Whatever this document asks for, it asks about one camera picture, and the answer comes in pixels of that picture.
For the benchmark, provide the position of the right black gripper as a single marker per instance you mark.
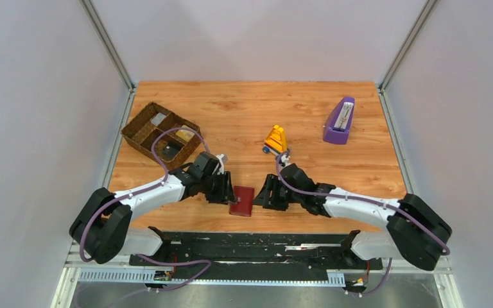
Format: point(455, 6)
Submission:
point(277, 193)

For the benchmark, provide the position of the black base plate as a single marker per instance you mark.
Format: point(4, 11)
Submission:
point(264, 255)

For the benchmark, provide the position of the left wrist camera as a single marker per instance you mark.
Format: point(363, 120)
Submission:
point(222, 159)

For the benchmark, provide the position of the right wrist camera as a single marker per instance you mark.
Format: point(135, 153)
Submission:
point(284, 160)

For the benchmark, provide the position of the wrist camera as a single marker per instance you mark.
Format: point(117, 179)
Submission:
point(222, 159)
point(284, 160)

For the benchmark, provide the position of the white slotted cable duct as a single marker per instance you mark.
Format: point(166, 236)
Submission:
point(149, 276)

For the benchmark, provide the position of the gold card in basket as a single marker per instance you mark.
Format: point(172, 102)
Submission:
point(185, 135)

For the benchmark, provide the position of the black card in basket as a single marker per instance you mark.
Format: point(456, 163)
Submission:
point(169, 152)

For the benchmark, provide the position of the purple metronome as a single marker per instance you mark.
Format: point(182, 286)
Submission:
point(337, 127)

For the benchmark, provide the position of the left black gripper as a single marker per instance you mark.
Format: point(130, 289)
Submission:
point(221, 188)

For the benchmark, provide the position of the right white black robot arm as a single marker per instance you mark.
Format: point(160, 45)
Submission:
point(409, 228)

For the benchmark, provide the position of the silver card in basket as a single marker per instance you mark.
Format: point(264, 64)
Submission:
point(158, 118)

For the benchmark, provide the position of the yellow toy truck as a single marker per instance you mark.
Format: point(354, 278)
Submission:
point(275, 142)

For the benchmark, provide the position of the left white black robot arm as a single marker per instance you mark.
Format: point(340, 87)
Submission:
point(103, 227)

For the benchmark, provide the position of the brown woven divided basket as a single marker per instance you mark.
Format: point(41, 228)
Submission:
point(148, 139)

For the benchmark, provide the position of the red leather card holder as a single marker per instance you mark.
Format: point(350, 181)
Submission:
point(243, 204)

